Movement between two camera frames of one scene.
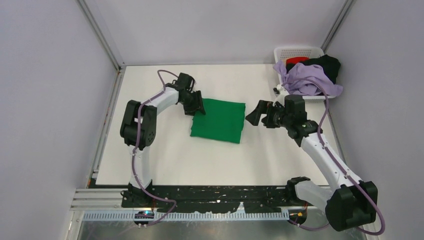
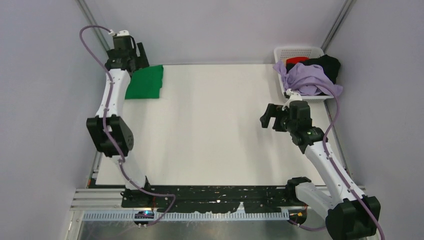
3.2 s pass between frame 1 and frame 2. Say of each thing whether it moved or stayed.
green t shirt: moved
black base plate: stayed
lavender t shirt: stayed
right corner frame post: stayed
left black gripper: moved
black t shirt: stayed
